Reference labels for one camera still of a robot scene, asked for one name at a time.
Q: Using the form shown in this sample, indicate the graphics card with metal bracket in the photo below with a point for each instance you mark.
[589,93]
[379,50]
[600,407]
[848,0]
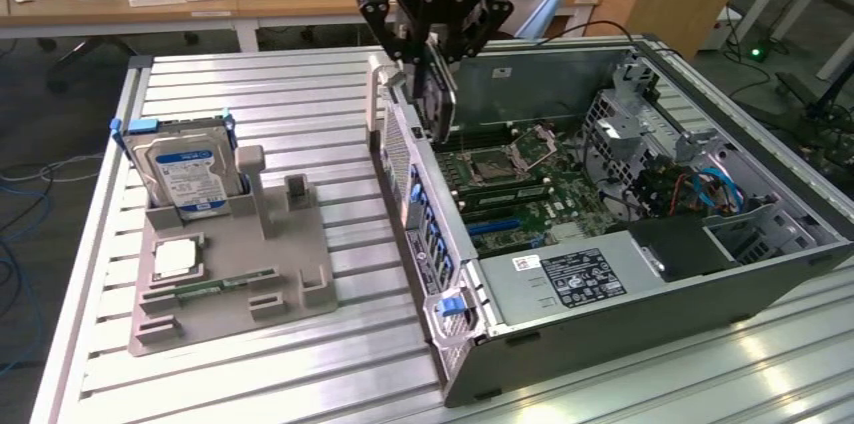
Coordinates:
[441,99]

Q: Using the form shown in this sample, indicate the metal socket cover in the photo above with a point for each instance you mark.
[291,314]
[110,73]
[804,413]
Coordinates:
[534,144]

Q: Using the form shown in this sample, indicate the CPU socket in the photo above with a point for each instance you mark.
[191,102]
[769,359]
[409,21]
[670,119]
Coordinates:
[495,166]

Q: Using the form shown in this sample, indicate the perforated metal disk bay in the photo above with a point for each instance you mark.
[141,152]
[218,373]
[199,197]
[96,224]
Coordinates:
[621,139]

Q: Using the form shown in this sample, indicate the green RAM stick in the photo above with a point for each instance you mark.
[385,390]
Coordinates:
[221,286]
[501,196]

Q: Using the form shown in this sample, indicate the green motherboard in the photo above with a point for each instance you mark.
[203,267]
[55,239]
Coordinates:
[568,204]

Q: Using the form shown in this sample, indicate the hard disk with blue caddy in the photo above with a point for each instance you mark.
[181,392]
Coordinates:
[187,169]

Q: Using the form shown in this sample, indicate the blue expansion slot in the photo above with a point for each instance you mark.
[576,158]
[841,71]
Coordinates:
[494,228]

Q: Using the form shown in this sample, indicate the black office chair base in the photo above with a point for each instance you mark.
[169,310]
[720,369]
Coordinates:
[87,54]

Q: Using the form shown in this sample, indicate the black floor stand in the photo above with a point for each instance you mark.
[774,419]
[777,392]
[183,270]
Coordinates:
[817,114]

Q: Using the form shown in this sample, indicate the silver power supply unit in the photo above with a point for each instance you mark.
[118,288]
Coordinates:
[521,294]

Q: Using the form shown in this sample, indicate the silver CPU chip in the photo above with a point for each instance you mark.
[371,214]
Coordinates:
[173,260]

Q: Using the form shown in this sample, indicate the blue case latch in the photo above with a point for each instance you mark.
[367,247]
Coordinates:
[450,306]

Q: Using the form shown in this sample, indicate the grey parts rack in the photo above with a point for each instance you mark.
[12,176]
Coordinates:
[227,314]

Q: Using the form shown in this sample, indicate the open grey PC case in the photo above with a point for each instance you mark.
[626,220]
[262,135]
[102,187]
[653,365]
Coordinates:
[668,324]

